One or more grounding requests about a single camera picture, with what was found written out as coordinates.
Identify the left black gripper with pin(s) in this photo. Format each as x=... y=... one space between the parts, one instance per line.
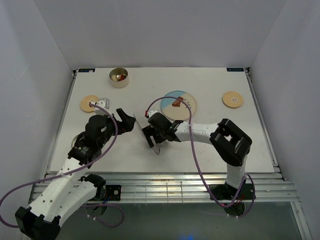
x=127 y=123

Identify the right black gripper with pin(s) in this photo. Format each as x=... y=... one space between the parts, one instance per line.
x=149 y=131

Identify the ceramic food plate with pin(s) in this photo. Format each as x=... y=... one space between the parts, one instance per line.
x=178 y=113

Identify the meat piece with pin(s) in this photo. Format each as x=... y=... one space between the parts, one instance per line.
x=177 y=102

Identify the steel lunch bowl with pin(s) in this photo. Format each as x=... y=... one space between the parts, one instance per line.
x=74 y=140
x=118 y=72

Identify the rice ball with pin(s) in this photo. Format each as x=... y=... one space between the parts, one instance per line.
x=114 y=78

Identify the wooden lid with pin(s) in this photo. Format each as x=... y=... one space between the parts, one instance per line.
x=86 y=101
x=232 y=99

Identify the steel tongs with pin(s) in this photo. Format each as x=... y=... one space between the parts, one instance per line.
x=157 y=150

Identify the red sausage piece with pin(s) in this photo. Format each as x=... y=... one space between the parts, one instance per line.
x=121 y=77

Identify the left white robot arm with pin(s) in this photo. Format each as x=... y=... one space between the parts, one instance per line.
x=71 y=188

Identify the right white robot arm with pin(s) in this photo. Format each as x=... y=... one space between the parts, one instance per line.
x=231 y=143

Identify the left blue label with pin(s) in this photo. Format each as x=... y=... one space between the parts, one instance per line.
x=86 y=70

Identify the blue label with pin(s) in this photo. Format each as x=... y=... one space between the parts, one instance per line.
x=235 y=69
x=86 y=70

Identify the right blue label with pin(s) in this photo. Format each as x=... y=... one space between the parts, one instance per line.
x=235 y=69

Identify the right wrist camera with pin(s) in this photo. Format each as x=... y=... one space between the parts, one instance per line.
x=149 y=113

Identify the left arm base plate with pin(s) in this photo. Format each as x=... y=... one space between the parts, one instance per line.
x=108 y=193

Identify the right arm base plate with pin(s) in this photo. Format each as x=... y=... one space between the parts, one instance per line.
x=226 y=192

